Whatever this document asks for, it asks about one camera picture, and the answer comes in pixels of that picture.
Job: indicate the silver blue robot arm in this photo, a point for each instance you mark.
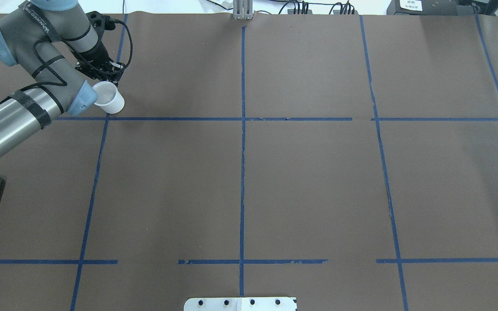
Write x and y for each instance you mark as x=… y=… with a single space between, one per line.
x=60 y=46

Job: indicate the long horizontal blue tape line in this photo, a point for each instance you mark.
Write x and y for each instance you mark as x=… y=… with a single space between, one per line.
x=448 y=119

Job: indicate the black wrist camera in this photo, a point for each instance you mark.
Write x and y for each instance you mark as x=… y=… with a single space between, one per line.
x=100 y=21

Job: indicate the aluminium frame post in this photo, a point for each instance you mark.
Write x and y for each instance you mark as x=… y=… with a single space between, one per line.
x=243 y=10

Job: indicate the white cup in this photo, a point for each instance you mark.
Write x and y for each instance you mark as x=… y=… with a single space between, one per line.
x=109 y=99

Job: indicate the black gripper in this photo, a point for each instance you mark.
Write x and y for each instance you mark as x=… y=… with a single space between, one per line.
x=97 y=55

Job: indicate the long vertical blue tape line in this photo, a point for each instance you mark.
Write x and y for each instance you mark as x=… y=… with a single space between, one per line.
x=242 y=165

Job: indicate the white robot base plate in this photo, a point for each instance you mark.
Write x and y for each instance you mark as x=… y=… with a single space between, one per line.
x=241 y=304

